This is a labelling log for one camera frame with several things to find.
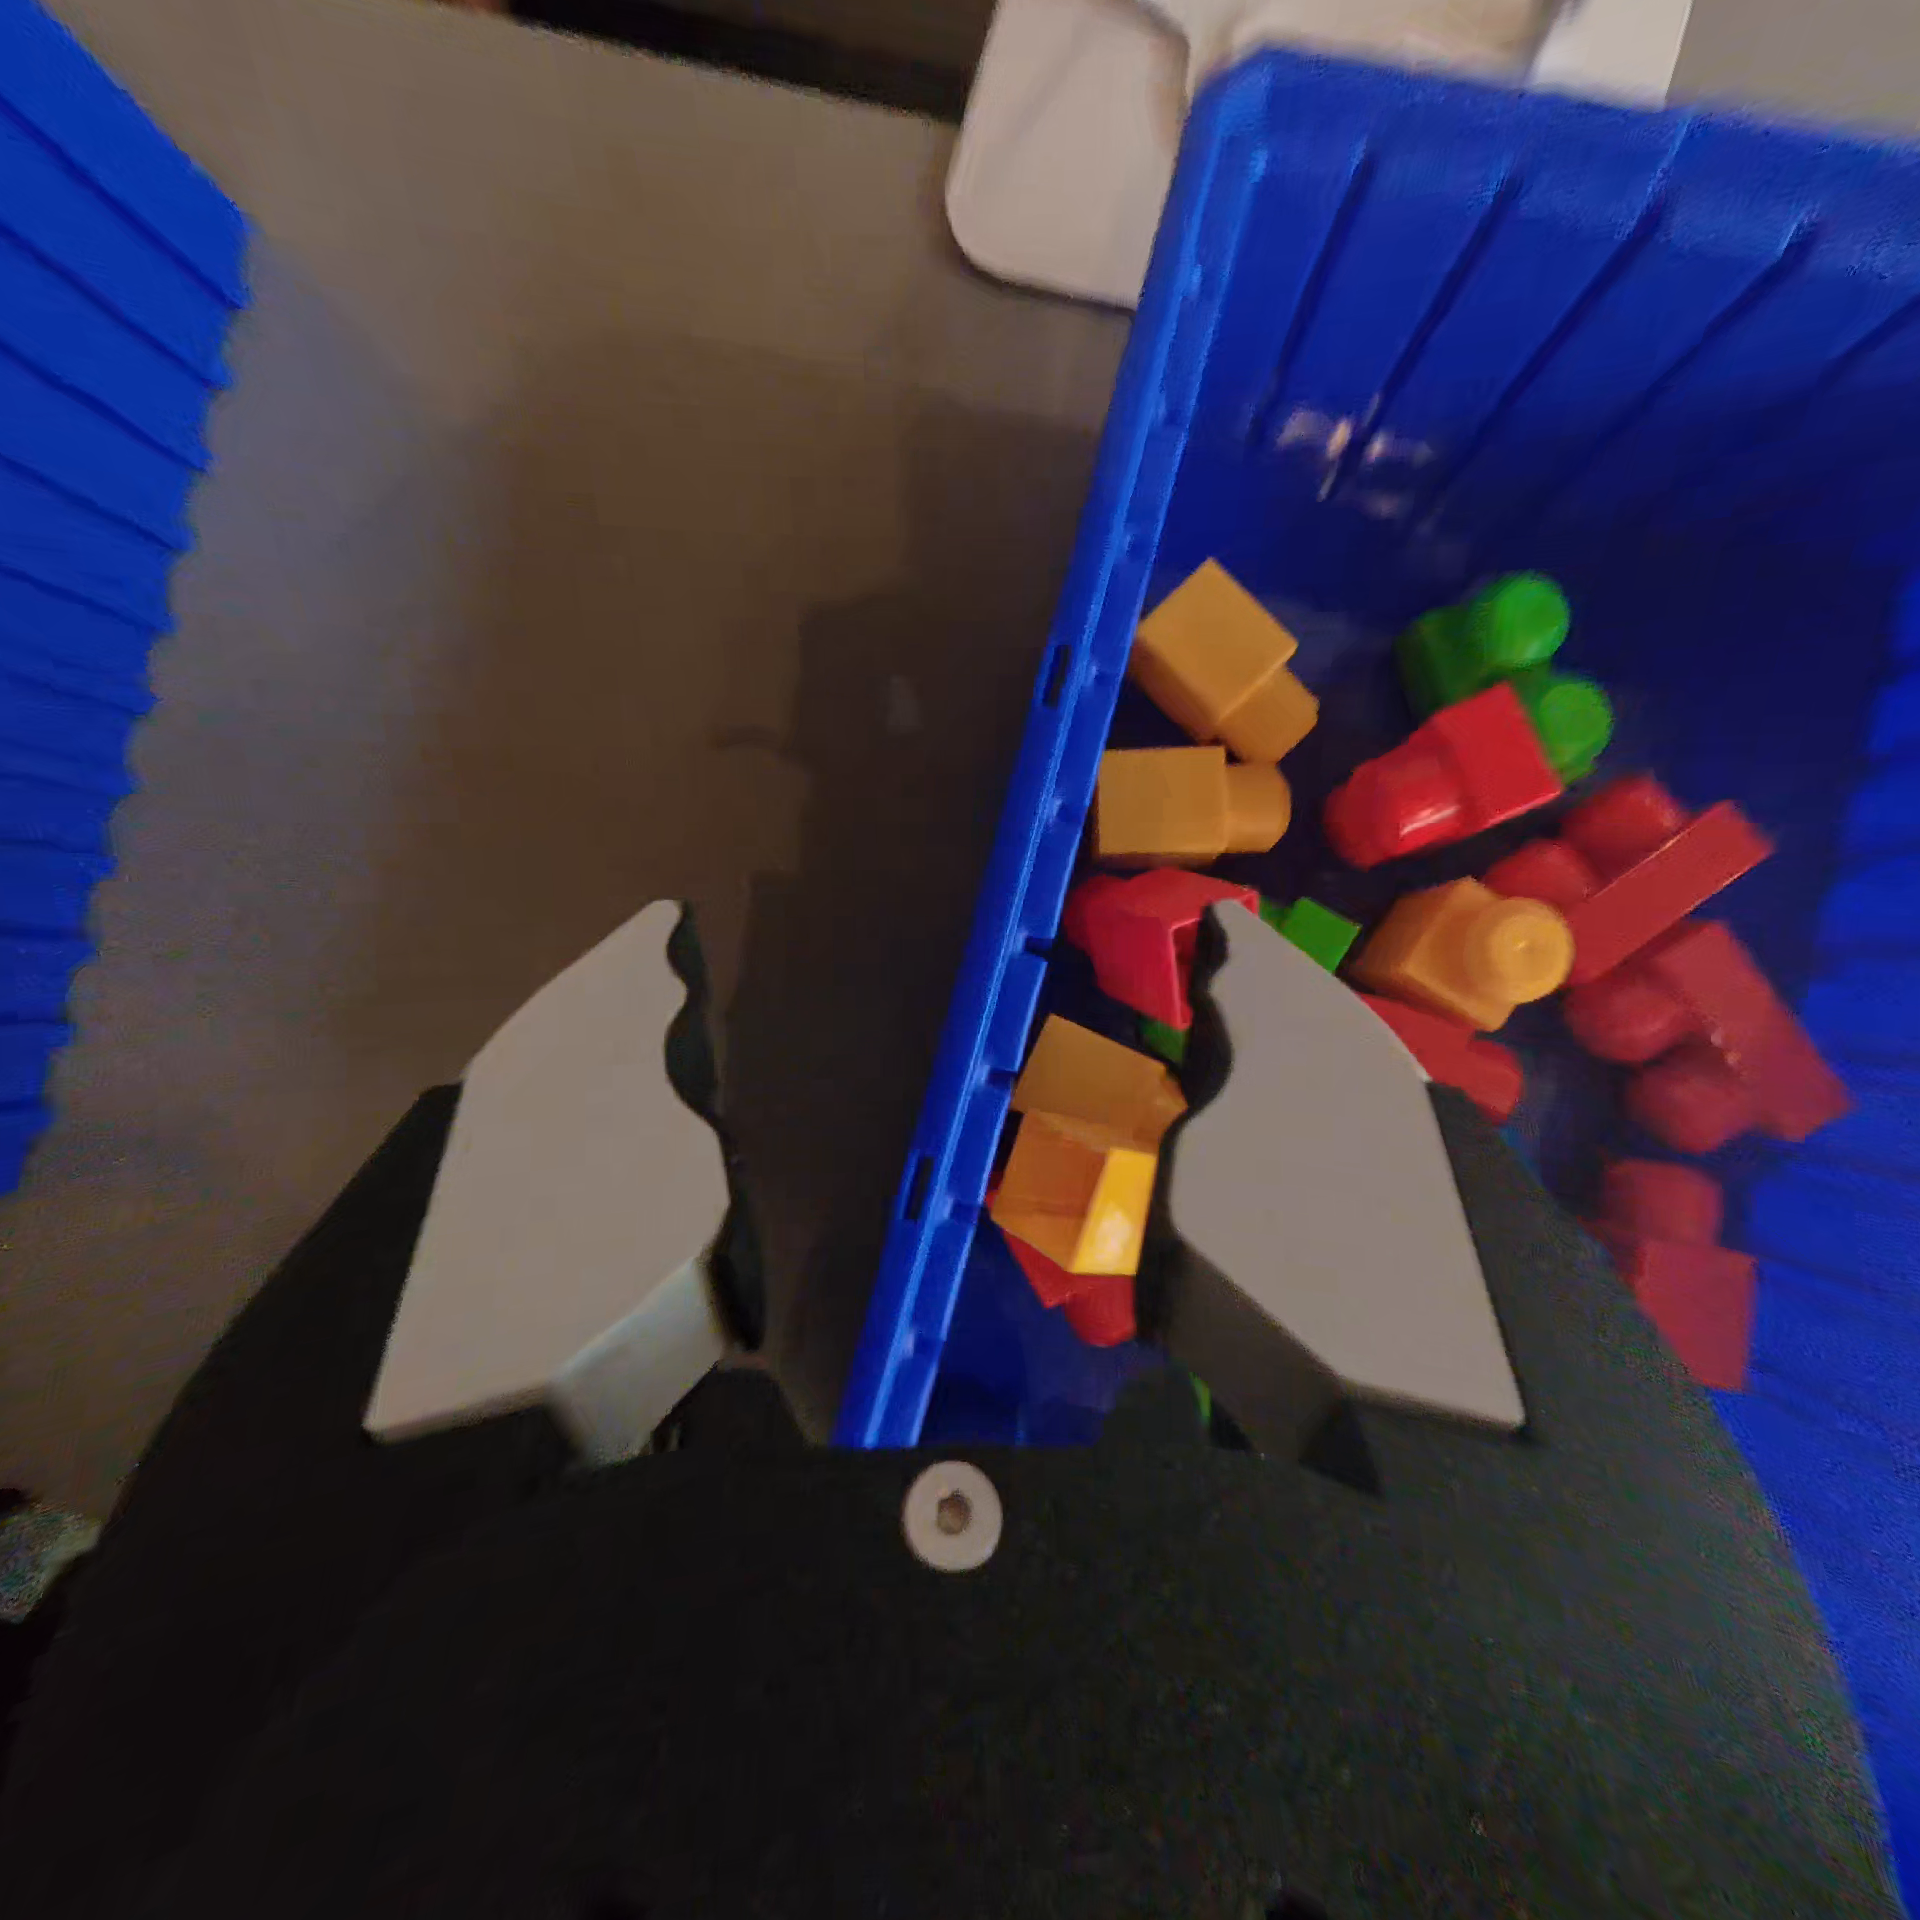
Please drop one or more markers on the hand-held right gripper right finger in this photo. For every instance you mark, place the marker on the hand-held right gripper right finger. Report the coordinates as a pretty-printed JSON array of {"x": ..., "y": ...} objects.
[{"x": 1329, "y": 1201}]

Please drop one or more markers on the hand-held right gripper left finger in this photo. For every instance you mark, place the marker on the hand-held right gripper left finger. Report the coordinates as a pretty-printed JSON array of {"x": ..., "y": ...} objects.
[{"x": 563, "y": 1201}]

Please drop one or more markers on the pile of mega blocks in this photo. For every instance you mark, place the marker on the pile of mega blocks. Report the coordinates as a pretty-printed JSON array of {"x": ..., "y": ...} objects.
[{"x": 1441, "y": 773}]

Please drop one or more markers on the blue plastic bin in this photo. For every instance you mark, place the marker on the blue plastic bin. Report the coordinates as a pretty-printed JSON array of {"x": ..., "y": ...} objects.
[
  {"x": 1501, "y": 301},
  {"x": 89, "y": 451}
]

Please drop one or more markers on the white flat object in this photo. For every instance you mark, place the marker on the white flat object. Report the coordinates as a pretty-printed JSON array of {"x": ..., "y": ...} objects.
[{"x": 1065, "y": 166}]

